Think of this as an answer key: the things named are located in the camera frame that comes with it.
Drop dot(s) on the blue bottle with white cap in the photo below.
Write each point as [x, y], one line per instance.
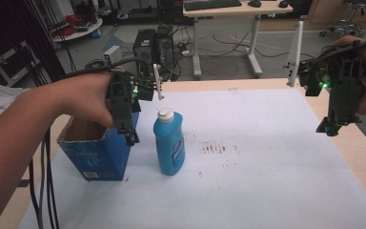
[169, 143]

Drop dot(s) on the black computer tower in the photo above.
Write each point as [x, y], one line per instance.
[165, 47]
[143, 47]

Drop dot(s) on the black keyboard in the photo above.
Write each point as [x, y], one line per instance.
[213, 4]

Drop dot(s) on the black computer mouse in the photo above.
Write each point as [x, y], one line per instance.
[254, 3]
[283, 4]

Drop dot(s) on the black curtain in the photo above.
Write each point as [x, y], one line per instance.
[9, 28]

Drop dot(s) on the blue cardboard box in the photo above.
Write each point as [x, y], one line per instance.
[101, 156]

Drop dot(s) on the white table mat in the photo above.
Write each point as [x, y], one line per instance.
[251, 178]

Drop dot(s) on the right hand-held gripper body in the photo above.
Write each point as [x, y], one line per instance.
[344, 86]

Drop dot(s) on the office chair base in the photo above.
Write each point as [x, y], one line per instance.
[341, 27]

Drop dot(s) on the round white table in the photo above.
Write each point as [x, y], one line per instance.
[82, 31]

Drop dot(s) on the white desk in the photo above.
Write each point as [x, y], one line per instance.
[235, 11]

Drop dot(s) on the person's left hand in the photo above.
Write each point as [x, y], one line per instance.
[85, 95]

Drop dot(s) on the small white box device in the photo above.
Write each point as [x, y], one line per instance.
[112, 53]

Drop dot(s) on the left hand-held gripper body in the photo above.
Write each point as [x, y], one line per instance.
[122, 95]

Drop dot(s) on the grey metal frame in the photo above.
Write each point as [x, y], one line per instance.
[16, 63]

